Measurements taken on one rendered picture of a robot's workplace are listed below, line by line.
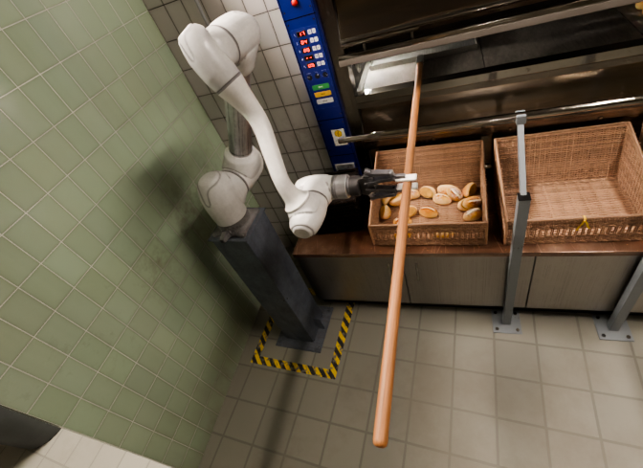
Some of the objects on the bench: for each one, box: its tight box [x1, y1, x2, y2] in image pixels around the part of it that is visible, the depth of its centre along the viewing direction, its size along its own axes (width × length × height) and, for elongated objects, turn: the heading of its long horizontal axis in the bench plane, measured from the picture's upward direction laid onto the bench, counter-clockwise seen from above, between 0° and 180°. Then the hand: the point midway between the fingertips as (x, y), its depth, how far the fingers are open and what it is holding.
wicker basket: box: [493, 122, 643, 245], centre depth 157 cm, size 49×56×28 cm
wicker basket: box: [367, 140, 489, 245], centre depth 179 cm, size 49×56×28 cm
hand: (407, 182), depth 118 cm, fingers closed on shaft, 3 cm apart
